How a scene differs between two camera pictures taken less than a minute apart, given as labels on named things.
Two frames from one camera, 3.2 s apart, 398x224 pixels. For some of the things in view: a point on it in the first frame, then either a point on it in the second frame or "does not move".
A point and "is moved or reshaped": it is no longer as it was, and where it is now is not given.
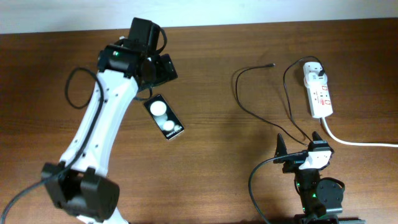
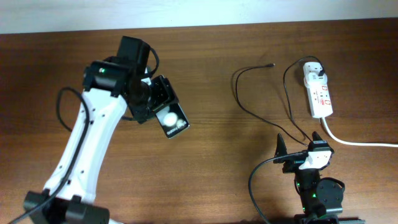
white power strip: (318, 91) does not move
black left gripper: (163, 68) -> (165, 94)
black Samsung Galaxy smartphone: (163, 117) is moved or reshaped
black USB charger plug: (321, 73) does not move
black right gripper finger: (316, 137) does not move
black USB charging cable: (239, 99) does not move
